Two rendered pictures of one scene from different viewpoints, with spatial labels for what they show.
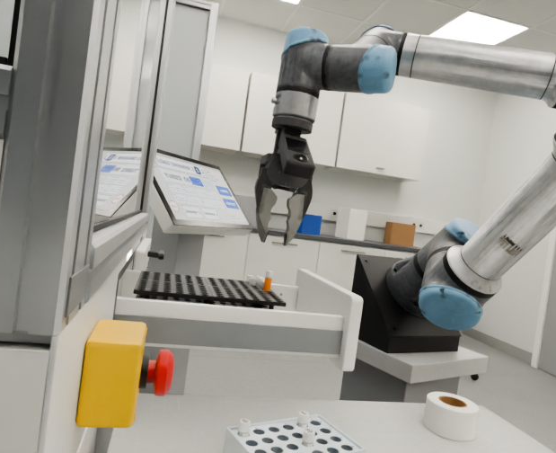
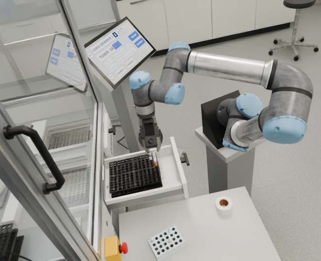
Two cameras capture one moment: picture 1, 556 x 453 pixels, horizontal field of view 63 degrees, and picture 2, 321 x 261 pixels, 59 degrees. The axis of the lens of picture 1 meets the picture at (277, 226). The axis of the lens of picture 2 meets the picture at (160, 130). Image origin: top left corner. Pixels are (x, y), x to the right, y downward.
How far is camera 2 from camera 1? 82 cm
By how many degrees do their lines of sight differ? 40
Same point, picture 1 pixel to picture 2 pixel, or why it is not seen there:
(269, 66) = not seen: outside the picture
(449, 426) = (221, 212)
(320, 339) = (175, 192)
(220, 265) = (150, 18)
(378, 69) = (173, 102)
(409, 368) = (225, 158)
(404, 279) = (223, 116)
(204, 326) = (135, 200)
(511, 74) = (241, 80)
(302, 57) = (139, 94)
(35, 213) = not seen: outside the picture
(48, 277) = not seen: outside the picture
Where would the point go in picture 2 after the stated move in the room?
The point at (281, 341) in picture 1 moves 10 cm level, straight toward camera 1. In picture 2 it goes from (162, 196) to (158, 217)
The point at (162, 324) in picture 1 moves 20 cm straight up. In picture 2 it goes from (122, 203) to (109, 171)
